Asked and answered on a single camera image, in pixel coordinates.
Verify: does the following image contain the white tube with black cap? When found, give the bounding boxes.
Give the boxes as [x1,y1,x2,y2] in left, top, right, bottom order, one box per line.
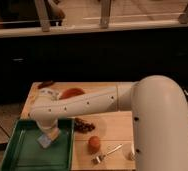
[37,91,58,101]

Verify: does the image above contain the dark red toy pepper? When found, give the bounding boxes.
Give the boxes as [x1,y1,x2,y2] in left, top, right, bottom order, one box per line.
[38,81,54,89]

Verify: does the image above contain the white plastic cup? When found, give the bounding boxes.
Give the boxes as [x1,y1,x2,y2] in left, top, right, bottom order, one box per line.
[129,151,135,161]

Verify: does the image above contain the orange bowl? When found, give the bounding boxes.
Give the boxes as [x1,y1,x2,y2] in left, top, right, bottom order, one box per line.
[60,88,84,100]

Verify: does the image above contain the blue sponge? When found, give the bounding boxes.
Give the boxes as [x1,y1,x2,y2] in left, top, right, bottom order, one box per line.
[37,134,52,148]

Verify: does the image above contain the orange fruit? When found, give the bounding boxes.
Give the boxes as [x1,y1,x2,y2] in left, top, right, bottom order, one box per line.
[88,136,101,154]

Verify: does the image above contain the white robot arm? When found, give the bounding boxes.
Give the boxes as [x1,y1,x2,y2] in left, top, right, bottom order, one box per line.
[29,75,188,171]

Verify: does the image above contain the wooden table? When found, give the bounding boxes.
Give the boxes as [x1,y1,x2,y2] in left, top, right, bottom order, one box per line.
[21,82,135,171]

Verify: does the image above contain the silver fork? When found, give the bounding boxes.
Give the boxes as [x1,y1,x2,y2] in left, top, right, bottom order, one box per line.
[92,144,122,164]

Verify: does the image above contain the brown grape bunch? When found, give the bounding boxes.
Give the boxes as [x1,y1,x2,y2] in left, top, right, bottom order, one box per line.
[74,118,95,133]

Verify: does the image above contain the green plastic tray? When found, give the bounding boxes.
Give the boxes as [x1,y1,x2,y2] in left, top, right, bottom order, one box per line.
[0,118,74,171]

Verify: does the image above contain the white window rail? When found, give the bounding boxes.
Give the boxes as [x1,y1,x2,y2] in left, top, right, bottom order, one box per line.
[0,19,188,38]

